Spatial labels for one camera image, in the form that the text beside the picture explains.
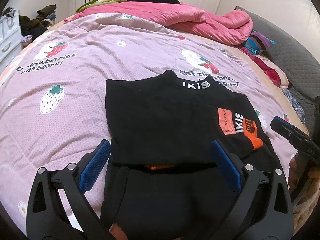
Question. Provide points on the dark clothes pile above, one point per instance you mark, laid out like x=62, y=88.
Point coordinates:
x=35, y=27

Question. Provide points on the green blanket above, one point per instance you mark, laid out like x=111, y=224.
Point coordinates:
x=94, y=3

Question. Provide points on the lilac strawberry print bedsheet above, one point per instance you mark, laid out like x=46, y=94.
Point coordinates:
x=53, y=107

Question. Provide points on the right hand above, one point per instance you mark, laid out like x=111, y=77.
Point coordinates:
x=295, y=178

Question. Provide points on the striped colourful pillow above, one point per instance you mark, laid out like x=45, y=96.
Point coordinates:
x=257, y=43

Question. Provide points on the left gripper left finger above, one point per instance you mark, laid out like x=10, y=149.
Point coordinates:
x=46, y=217

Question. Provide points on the pink quilt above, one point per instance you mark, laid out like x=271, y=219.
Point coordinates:
x=233, y=28

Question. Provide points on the grey headboard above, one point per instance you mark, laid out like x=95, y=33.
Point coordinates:
x=301, y=68

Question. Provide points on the red patterned cloth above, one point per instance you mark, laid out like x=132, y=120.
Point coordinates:
x=269, y=72

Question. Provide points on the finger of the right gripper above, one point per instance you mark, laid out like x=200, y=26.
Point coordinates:
x=297, y=138

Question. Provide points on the left hand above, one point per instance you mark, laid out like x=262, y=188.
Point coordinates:
x=117, y=232

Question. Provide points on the white drawer cabinet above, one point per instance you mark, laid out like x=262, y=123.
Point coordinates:
x=11, y=44

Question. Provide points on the black sweater with orange cuffs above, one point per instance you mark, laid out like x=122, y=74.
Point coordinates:
x=161, y=181

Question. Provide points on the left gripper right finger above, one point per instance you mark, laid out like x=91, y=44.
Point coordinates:
x=262, y=208

